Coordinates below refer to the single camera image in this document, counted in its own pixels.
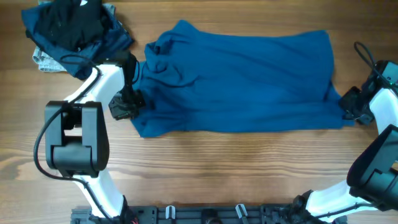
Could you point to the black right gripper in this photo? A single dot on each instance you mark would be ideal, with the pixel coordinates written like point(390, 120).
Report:
point(344, 103)

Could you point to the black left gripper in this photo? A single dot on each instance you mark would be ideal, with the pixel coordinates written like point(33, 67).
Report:
point(119, 113)

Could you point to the teal blue polo shirt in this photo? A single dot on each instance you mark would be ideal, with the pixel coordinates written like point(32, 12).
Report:
point(197, 81)

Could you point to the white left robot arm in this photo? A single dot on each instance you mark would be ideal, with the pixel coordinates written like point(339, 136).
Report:
point(76, 139)

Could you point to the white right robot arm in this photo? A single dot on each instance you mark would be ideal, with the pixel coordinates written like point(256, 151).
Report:
point(371, 183)

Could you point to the navy folded garment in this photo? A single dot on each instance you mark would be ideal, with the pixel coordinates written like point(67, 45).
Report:
point(116, 39)

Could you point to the light grey folded garment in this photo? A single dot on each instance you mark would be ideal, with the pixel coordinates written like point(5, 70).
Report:
point(45, 62)

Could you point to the black folded garment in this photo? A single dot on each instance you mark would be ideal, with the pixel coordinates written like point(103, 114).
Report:
point(73, 24)

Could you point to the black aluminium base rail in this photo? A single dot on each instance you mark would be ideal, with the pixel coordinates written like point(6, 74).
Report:
point(239, 214)

